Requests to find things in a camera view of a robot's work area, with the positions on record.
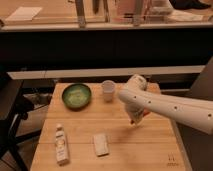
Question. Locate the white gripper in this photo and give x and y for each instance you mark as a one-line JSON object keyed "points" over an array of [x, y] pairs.
{"points": [[131, 109]]}

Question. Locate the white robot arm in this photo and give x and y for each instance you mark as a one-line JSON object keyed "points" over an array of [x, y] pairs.
{"points": [[194, 113]]}

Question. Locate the white sponge block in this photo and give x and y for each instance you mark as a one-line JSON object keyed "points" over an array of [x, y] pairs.
{"points": [[100, 144]]}

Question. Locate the green bowl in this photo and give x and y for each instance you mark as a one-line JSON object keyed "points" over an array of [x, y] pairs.
{"points": [[76, 96]]}

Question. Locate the white lotion bottle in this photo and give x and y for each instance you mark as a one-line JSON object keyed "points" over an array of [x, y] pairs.
{"points": [[62, 155]]}

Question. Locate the black office chair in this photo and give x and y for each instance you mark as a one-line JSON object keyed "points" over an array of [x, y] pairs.
{"points": [[14, 107]]}

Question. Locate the white paper sheet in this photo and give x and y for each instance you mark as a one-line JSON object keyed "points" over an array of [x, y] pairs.
{"points": [[23, 14]]}

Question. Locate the grey metal post right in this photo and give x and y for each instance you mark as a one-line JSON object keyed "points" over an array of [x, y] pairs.
{"points": [[137, 13]]}

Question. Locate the grey metal post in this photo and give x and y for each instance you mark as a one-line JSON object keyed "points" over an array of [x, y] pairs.
{"points": [[80, 13], [137, 13]]}

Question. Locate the grey metal post left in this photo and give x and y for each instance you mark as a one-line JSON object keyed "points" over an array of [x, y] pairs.
{"points": [[80, 13]]}

